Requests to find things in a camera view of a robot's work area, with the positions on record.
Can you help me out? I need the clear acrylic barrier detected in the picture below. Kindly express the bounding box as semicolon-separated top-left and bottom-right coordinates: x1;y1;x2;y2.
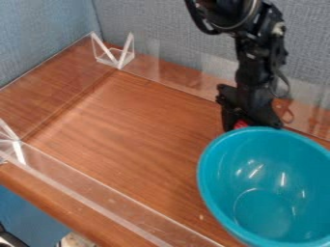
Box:
0;119;223;247
124;45;330;142

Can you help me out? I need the blue plastic bowl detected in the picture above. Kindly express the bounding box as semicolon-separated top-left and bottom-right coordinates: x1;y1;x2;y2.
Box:
196;127;330;247

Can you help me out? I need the red strawberry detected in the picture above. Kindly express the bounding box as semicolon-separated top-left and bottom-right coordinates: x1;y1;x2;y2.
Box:
234;121;248;129

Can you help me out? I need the clear acrylic corner bracket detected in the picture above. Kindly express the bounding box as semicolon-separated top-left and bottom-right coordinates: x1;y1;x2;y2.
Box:
91;32;135;69

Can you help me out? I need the clear acrylic front barrier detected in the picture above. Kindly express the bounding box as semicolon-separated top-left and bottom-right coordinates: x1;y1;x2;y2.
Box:
0;119;223;247

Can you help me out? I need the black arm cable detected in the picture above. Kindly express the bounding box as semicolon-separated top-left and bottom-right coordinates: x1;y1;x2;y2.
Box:
270;38;296;124

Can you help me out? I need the clear acrylic back barrier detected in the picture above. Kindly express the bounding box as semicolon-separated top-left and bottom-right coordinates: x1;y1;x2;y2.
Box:
124;45;330;142

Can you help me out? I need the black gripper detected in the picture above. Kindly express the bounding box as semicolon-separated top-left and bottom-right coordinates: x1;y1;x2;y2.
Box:
215;84;283;131

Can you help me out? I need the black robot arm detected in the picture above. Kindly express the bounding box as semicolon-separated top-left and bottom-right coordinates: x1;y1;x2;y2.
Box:
184;0;288;131

